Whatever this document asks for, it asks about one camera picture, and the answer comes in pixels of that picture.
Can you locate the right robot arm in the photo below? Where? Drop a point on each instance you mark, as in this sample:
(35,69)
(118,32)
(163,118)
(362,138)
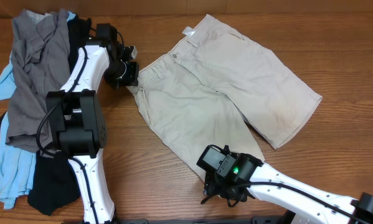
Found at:
(236,177)

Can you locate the light blue shirt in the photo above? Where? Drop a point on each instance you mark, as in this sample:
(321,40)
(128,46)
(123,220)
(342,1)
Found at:
(12,168)

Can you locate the beige khaki shorts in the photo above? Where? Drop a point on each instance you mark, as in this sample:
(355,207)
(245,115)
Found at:
(215,86)

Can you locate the grey shirt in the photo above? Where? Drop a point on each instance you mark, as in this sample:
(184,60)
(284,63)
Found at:
(39,57)

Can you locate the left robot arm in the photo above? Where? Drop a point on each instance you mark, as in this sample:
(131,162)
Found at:
(76,119)

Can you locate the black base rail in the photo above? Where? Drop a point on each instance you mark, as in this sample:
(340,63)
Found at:
(253,220)

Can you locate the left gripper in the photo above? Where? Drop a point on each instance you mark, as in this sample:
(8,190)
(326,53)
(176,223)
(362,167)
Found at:
(132,78)

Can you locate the black t-shirt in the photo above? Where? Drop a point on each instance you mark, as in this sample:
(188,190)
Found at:
(55,183)

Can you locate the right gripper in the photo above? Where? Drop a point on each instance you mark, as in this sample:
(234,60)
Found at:
(213,188)

